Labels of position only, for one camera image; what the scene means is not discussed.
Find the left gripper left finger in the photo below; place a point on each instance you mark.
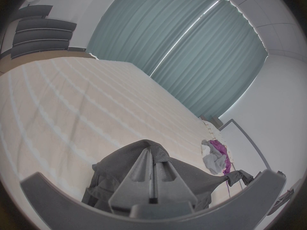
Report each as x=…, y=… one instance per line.
x=134, y=186

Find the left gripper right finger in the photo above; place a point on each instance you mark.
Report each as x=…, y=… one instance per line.
x=172, y=190

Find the black T-shirt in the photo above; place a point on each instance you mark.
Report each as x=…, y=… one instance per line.
x=191, y=176

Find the bed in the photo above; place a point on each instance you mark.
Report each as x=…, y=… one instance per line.
x=96, y=104

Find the grey knit garment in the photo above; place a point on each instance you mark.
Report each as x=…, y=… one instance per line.
x=213, y=162

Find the white garment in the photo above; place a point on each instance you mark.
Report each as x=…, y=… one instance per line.
x=205, y=150

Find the purple satin garment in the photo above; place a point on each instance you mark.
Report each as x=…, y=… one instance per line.
x=221, y=148

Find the white printed pillow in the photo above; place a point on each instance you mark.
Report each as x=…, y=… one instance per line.
x=213, y=130

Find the grey bedside table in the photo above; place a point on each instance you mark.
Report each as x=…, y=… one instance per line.
x=215, y=121

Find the blue-green curtain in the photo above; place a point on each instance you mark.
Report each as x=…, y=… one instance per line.
x=215, y=68
x=144, y=27

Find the black chest of drawers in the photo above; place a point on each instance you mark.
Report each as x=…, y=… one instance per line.
x=40, y=37

